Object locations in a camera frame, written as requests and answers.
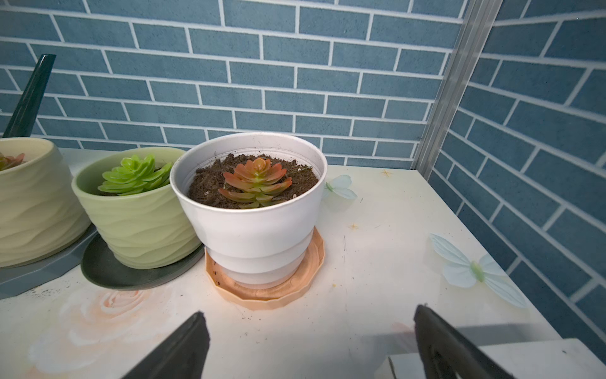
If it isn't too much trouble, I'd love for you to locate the white plastic flower pot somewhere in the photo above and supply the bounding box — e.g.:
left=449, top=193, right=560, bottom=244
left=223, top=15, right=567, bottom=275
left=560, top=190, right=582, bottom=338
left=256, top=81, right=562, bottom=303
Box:
left=170, top=132, right=328, bottom=288

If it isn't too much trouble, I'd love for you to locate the small pale butterfly decoration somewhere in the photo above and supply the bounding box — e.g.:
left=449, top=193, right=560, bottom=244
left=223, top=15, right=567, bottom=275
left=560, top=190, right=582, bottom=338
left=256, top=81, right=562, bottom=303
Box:
left=323, top=175, right=358, bottom=200

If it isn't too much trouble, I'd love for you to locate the large pale butterfly decoration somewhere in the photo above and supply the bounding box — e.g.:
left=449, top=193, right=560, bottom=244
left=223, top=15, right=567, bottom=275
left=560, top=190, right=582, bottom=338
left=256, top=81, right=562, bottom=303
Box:
left=429, top=234, right=527, bottom=309

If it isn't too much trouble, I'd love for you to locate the white flat box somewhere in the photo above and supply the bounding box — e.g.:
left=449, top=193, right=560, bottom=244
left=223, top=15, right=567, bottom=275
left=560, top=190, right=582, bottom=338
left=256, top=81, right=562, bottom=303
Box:
left=374, top=339, right=605, bottom=378

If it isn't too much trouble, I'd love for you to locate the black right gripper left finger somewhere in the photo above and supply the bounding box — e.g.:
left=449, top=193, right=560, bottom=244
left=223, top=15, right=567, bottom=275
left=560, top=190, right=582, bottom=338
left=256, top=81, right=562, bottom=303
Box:
left=123, top=311, right=211, bottom=379

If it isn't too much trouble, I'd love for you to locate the bright green succulent plant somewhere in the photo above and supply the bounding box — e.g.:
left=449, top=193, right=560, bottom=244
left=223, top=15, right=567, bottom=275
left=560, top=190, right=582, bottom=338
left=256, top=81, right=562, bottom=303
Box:
left=98, top=154, right=174, bottom=196

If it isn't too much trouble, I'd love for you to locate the pink pot saucer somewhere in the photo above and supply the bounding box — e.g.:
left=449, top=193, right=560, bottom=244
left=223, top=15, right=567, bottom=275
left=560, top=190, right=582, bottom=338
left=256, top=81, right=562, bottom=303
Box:
left=205, top=227, right=325, bottom=310

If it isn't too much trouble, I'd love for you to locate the pink-green succulent plant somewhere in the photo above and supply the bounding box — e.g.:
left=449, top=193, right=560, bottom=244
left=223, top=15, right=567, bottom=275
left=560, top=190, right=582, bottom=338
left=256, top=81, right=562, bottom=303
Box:
left=0, top=153, right=25, bottom=171

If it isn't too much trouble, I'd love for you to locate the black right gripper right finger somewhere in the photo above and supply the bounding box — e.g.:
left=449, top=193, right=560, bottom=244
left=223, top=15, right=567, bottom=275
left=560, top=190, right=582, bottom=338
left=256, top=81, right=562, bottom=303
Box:
left=413, top=305, right=513, bottom=379

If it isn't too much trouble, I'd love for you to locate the grey-blue pot saucer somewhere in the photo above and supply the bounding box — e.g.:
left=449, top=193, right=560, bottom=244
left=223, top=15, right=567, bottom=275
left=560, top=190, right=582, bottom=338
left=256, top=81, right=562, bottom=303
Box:
left=1, top=225, right=98, bottom=299

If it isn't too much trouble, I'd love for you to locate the dark green watering can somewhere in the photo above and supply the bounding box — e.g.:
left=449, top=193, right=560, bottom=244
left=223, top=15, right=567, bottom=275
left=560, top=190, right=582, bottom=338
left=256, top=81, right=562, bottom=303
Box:
left=3, top=54, right=56, bottom=138

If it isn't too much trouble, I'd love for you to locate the dark green pot saucer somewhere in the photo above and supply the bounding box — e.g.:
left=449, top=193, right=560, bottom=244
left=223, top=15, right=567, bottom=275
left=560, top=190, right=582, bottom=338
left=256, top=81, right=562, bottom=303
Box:
left=80, top=234, right=205, bottom=291

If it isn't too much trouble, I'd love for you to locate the red-orange succulent plant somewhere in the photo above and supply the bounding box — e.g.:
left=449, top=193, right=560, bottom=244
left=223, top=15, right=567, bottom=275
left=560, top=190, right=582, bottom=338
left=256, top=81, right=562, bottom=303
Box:
left=218, top=157, right=293, bottom=209

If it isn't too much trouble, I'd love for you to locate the cream wavy flower pot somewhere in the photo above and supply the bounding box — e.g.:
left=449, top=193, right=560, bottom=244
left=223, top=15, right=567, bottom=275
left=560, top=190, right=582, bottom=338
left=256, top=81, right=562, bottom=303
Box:
left=1, top=137, right=91, bottom=268

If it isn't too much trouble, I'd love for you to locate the floral table mat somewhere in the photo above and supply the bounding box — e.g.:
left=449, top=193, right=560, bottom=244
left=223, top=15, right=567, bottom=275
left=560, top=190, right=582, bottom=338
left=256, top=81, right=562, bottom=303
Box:
left=1, top=276, right=414, bottom=378

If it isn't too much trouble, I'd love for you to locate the green wavy flower pot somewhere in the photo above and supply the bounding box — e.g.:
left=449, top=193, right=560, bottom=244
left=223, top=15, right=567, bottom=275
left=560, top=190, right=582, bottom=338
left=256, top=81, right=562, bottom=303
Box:
left=72, top=147, right=201, bottom=269

